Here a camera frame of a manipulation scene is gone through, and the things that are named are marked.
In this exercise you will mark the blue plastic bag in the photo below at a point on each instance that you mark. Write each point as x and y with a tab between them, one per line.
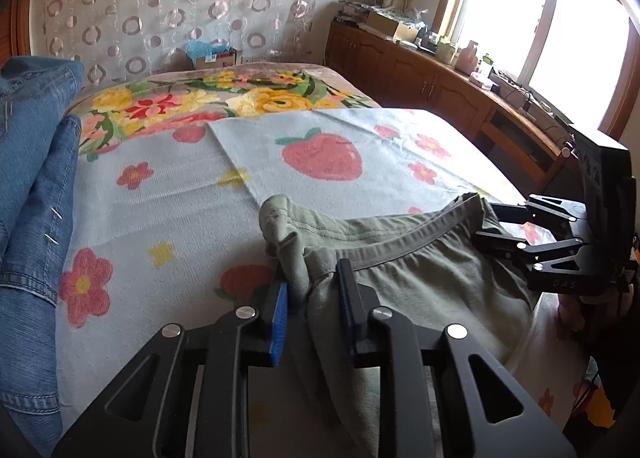
205	47

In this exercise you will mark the wooden wardrobe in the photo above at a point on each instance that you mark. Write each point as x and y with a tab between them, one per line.
22	33

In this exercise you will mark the pink bottle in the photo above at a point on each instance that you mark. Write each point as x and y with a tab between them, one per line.
467	58

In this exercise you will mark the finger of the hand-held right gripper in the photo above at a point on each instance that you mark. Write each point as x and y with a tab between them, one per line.
500	243
510	213

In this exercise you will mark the grey-green pants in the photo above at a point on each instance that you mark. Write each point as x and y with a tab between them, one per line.
425	278

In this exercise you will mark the folded blue jeans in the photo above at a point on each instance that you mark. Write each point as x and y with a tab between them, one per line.
35	188

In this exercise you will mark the open cardboard box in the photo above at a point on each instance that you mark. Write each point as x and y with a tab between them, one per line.
392	27

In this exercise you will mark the small cardboard box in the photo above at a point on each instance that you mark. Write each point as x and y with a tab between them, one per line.
220	61

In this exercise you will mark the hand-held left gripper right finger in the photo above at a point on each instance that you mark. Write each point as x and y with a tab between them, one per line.
346	308

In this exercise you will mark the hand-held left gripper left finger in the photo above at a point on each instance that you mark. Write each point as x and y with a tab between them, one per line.
279	328

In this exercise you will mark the wooden cabinet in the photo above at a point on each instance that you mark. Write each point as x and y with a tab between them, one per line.
400	68

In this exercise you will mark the pink floral blanket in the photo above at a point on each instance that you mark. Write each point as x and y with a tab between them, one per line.
225	88

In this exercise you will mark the window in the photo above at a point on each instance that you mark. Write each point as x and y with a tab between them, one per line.
510	3

